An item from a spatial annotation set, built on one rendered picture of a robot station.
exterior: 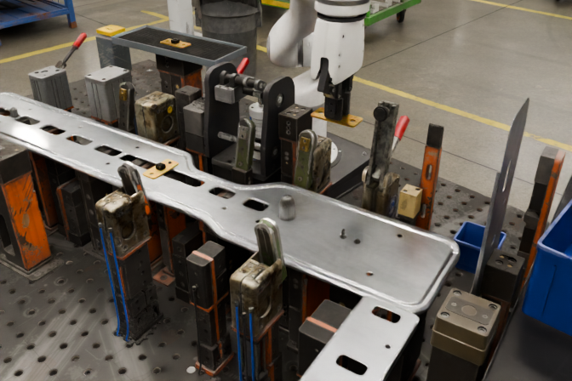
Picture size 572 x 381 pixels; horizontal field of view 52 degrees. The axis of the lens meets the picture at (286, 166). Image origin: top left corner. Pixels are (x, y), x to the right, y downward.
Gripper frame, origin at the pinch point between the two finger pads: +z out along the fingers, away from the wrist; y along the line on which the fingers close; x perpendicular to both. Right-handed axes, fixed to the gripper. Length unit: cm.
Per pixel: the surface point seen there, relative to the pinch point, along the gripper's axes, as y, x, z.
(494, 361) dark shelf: 17.0, 34.9, 24.0
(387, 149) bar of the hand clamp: -14.9, 3.8, 14.2
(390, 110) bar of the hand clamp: -17.0, 2.7, 7.0
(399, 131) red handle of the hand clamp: -23.5, 2.7, 14.3
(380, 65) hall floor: -341, -135, 129
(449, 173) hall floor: -204, -32, 128
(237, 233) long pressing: 9.0, -15.3, 27.1
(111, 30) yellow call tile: -34, -92, 11
